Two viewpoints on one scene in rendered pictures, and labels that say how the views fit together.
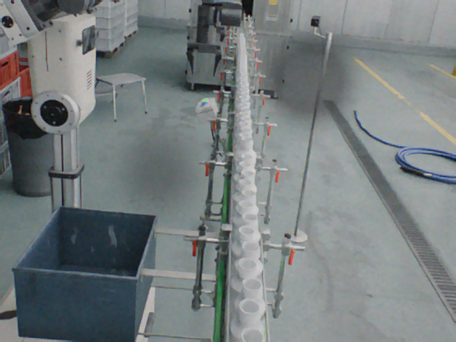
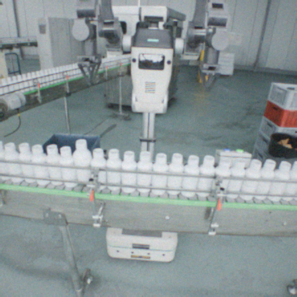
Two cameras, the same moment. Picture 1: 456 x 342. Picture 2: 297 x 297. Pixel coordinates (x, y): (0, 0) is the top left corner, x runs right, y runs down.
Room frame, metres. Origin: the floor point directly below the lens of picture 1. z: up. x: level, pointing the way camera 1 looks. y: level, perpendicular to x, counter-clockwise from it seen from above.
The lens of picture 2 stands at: (1.64, -0.75, 1.57)
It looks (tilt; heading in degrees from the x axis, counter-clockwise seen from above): 28 degrees down; 93
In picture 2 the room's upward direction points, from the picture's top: 3 degrees clockwise
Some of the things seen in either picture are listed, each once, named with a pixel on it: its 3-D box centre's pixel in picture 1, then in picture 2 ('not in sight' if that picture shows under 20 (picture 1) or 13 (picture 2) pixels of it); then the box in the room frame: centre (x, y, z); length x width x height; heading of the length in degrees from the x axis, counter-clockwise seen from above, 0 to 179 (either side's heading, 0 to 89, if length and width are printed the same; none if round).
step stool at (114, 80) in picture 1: (114, 93); not in sight; (4.95, 1.36, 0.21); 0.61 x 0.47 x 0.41; 54
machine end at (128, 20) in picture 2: not in sight; (145, 59); (1.20, 4.46, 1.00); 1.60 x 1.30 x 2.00; 73
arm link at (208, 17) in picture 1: (209, 15); (88, 32); (1.36, 0.10, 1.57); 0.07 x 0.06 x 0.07; 92
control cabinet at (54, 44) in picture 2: not in sight; (55, 53); (-1.48, 5.63, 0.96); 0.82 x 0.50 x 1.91; 73
